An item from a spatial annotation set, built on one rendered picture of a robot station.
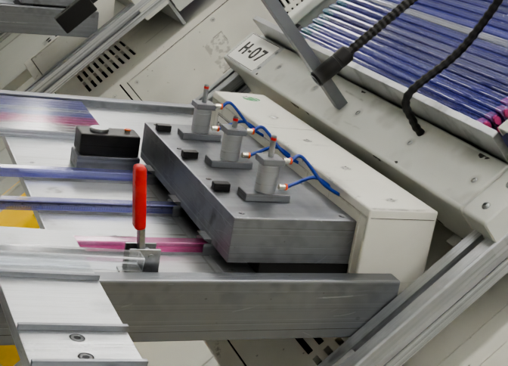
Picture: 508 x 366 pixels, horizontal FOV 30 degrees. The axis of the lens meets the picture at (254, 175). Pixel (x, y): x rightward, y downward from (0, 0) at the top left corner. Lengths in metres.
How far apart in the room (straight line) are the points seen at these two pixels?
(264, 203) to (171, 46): 1.41
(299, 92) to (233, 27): 1.05
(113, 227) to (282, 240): 0.19
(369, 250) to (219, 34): 1.47
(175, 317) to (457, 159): 0.35
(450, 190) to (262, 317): 0.24
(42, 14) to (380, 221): 1.43
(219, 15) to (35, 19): 0.45
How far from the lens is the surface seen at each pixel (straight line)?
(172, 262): 0.94
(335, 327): 0.96
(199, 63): 2.37
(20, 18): 2.25
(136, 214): 0.87
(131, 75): 2.33
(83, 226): 1.00
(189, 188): 1.03
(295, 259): 0.95
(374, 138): 1.14
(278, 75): 1.42
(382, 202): 0.98
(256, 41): 1.57
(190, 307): 0.89
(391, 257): 0.98
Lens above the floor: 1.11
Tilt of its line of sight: 4 degrees up
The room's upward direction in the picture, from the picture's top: 50 degrees clockwise
